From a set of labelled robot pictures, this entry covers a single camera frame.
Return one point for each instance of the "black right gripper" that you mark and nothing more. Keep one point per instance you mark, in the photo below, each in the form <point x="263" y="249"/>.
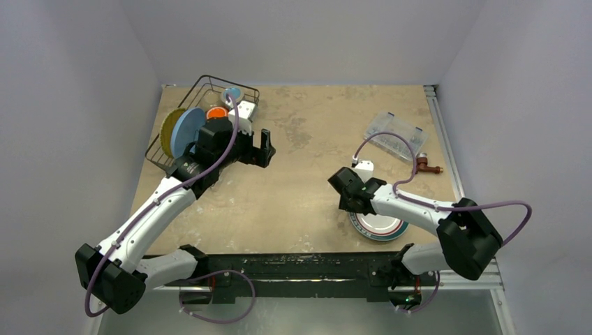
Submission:
<point x="342" y="183"/>

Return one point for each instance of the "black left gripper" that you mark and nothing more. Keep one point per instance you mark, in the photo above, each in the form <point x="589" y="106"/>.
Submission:
<point x="257" y="155"/>

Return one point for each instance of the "striped rim white plate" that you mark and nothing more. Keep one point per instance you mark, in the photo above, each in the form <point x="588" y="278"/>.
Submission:
<point x="377" y="227"/>

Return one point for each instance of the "red translucent cup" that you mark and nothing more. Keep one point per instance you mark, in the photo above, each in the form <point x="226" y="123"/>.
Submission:
<point x="217" y="112"/>

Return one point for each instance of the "blue butterfly mug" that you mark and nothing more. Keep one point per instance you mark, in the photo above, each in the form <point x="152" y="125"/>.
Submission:
<point x="231" y="94"/>

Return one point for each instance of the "blue plate with bamboo pattern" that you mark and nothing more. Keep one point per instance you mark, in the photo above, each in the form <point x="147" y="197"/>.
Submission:
<point x="187" y="130"/>

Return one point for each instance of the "round woven bamboo mat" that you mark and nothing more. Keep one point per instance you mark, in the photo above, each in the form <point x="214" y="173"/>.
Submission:
<point x="166" y="129"/>

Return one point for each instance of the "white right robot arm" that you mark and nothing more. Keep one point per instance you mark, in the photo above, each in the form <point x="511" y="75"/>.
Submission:
<point x="467" y="240"/>

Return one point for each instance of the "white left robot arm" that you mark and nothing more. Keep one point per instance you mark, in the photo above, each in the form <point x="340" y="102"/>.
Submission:
<point x="138" y="240"/>

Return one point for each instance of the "brown pipe fitting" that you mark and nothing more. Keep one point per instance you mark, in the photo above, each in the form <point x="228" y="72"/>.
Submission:
<point x="422" y="165"/>

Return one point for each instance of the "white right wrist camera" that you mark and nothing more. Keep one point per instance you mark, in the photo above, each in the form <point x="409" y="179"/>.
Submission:
<point x="364" y="170"/>

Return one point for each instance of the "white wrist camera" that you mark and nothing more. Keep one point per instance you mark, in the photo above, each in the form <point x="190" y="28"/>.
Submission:
<point x="246" y="112"/>
<point x="364" y="170"/>

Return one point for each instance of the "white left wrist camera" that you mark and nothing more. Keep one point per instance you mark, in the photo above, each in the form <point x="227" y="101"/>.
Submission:
<point x="246" y="112"/>

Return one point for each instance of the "black wire dish rack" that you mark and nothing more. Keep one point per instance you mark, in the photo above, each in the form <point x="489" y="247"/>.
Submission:
<point x="154" y="154"/>

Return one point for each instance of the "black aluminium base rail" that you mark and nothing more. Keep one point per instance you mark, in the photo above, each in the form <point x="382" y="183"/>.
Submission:
<point x="373" y="276"/>

